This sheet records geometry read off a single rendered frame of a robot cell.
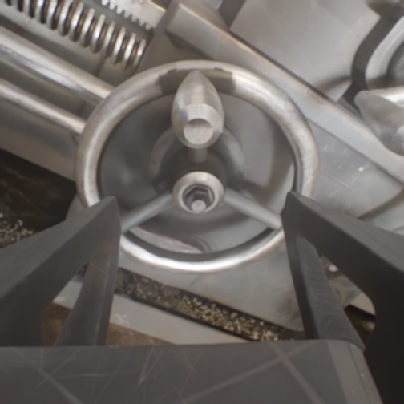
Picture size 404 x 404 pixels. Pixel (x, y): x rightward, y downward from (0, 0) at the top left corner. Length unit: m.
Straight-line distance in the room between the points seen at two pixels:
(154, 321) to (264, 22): 0.40
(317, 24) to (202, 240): 0.25
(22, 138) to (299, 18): 0.43
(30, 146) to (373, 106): 0.48
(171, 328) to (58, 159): 0.30
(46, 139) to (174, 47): 0.31
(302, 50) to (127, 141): 0.18
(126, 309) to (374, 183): 0.35
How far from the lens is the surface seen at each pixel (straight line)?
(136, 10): 0.49
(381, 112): 0.25
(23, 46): 0.46
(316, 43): 0.35
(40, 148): 0.60
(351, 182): 0.42
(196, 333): 0.56
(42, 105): 0.48
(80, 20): 0.43
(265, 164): 0.38
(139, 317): 0.54
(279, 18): 0.34
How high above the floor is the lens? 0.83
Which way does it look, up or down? 28 degrees down
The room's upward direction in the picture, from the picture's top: 36 degrees clockwise
